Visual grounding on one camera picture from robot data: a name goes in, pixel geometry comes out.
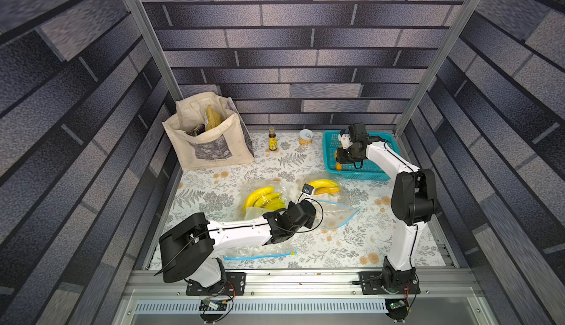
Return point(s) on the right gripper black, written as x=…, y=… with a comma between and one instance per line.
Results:
x=345, y=156

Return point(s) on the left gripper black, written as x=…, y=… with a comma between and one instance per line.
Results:
x=309, y=223

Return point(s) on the banana bunch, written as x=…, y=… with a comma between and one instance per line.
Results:
x=264, y=198
x=325, y=186

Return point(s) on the clear zip-top bag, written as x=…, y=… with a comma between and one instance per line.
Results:
x=331, y=211
x=256, y=252

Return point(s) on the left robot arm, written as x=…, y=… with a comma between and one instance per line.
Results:
x=187, y=249

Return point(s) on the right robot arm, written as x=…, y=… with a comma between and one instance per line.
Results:
x=413, y=201

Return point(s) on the beige canvas tote bag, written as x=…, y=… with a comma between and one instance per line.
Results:
x=228, y=144

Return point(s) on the teal plastic basket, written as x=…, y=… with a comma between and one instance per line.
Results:
x=368, y=172

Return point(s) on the small yellow tin can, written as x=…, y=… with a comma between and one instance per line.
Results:
x=305, y=137

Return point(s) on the small brown sauce bottle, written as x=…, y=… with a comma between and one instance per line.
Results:
x=272, y=139

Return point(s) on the left circuit board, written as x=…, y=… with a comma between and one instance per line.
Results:
x=214, y=305

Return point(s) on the circuit board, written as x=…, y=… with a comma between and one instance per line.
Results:
x=214, y=305
x=396, y=304

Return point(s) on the yellow item in tote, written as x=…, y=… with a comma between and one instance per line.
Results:
x=213, y=119

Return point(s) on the right circuit board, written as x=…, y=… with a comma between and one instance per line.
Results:
x=396, y=304

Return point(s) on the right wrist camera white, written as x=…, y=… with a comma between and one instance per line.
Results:
x=344, y=139

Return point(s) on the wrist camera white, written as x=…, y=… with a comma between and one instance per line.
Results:
x=344, y=139
x=307, y=190

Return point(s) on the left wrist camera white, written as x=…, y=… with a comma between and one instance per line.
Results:
x=307, y=190

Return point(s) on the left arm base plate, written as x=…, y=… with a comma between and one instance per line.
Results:
x=230, y=284

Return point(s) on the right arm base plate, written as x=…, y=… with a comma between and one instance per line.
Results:
x=373, y=283

